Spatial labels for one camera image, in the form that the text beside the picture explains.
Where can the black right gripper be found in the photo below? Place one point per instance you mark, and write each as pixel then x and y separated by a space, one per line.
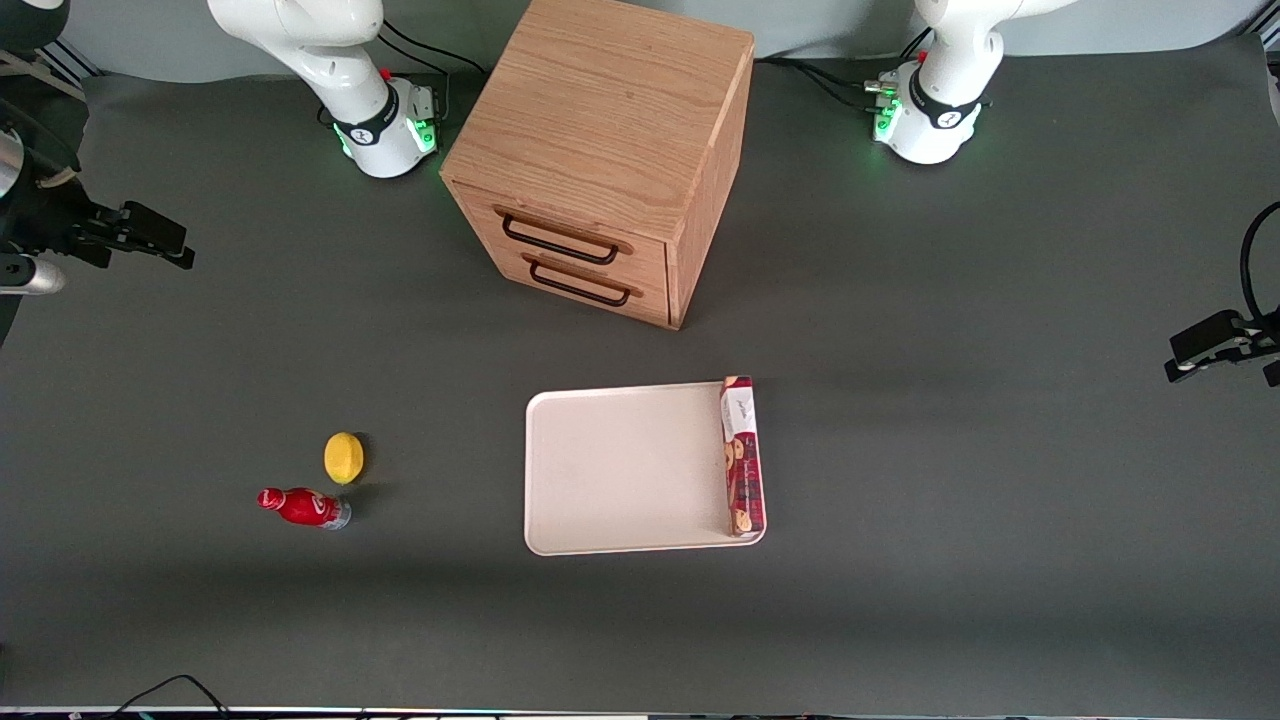
pixel 48 222

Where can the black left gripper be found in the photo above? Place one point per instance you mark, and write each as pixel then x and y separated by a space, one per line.
pixel 1262 340

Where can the red coke bottle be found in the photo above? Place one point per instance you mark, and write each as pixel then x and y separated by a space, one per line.
pixel 305 507

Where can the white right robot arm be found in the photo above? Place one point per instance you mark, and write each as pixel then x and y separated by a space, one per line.
pixel 300 40

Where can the cream plastic tray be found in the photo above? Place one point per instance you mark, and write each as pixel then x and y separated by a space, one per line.
pixel 620 470

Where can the yellow lemon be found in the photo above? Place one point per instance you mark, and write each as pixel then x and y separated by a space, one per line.
pixel 344 458

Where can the wooden two-drawer cabinet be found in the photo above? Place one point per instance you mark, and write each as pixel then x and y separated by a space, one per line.
pixel 600 110

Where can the red shortbread cookie box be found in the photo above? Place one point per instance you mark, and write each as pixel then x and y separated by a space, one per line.
pixel 743 460

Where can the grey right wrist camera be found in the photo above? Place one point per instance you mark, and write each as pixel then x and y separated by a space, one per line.
pixel 30 277

